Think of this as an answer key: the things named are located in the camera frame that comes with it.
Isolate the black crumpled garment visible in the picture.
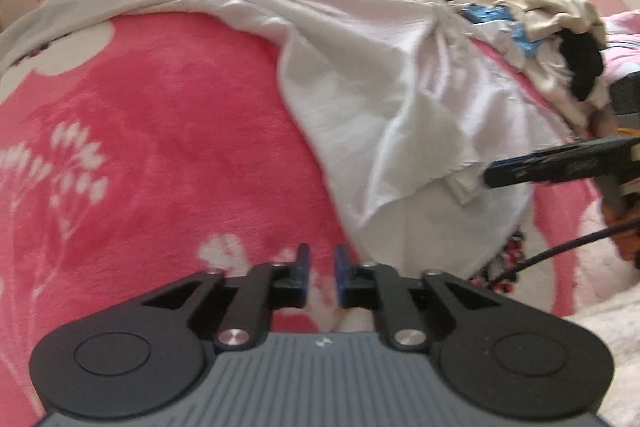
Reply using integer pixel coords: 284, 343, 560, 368
556, 29, 607, 104

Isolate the blue crumpled garment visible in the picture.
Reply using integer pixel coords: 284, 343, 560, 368
460, 4, 540, 58

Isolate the black cable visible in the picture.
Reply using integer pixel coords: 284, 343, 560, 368
492, 226, 640, 286

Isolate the person's right hand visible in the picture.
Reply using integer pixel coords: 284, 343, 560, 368
602, 201, 640, 261

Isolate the red floral blanket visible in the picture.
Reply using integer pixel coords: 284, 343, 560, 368
0, 0, 640, 408

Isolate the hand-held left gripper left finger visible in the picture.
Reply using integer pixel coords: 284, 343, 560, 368
142, 243, 312, 353

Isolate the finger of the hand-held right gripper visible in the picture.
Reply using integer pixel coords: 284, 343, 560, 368
482, 138, 621, 190

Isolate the white garment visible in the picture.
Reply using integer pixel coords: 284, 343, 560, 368
10, 0, 581, 233

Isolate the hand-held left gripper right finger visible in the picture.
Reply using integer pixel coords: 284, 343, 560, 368
332, 244, 502, 351

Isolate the beige crumpled garment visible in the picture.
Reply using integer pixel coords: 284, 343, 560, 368
425, 0, 610, 128

